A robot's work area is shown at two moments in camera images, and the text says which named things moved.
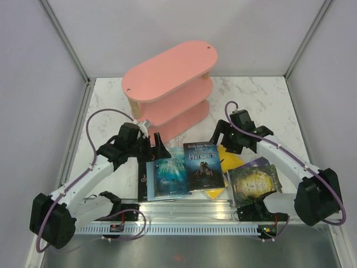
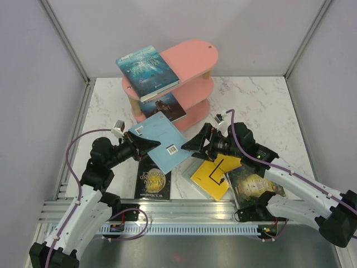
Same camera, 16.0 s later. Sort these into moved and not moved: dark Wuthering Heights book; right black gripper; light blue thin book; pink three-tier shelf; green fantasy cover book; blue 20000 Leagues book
Moved: right black gripper; blue 20000 Leagues book; light blue thin book; dark Wuthering Heights book
Not moved: green fantasy cover book; pink three-tier shelf
